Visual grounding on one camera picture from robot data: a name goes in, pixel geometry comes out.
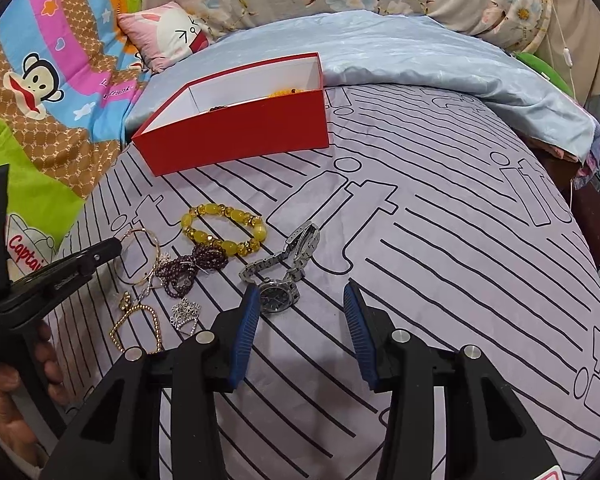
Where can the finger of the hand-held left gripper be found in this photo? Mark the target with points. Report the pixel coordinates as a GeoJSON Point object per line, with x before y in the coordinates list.
{"type": "Point", "coordinates": [96, 258]}

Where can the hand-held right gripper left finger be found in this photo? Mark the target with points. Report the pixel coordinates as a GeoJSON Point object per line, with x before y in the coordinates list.
{"type": "Point", "coordinates": [247, 320]}

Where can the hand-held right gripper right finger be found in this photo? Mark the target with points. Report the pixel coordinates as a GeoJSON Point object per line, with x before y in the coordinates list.
{"type": "Point", "coordinates": [357, 325]}

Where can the silver metal wristwatch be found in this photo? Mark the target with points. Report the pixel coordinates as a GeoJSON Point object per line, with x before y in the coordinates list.
{"type": "Point", "coordinates": [278, 296]}

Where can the thin gold bangle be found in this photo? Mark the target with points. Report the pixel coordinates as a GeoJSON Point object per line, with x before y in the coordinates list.
{"type": "Point", "coordinates": [158, 252]}

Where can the red cardboard box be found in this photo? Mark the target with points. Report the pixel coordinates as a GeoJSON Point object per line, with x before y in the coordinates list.
{"type": "Point", "coordinates": [240, 130]}

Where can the person's left hand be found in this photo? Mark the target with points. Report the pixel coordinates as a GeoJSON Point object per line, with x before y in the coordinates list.
{"type": "Point", "coordinates": [47, 360]}

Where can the cartoon monkey printed blanket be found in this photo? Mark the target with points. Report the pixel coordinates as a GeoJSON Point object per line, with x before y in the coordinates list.
{"type": "Point", "coordinates": [55, 85]}

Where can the pink rabbit pillow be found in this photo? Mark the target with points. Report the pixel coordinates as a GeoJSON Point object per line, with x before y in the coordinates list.
{"type": "Point", "coordinates": [160, 35]}

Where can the dark wooden furniture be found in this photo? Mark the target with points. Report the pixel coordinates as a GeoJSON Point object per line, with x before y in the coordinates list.
{"type": "Point", "coordinates": [595, 225]}

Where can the light blue quilt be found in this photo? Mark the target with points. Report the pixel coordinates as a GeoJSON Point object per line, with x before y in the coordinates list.
{"type": "Point", "coordinates": [405, 55]}

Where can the green cushion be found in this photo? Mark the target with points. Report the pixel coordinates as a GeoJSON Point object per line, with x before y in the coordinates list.
{"type": "Point", "coordinates": [545, 67]}

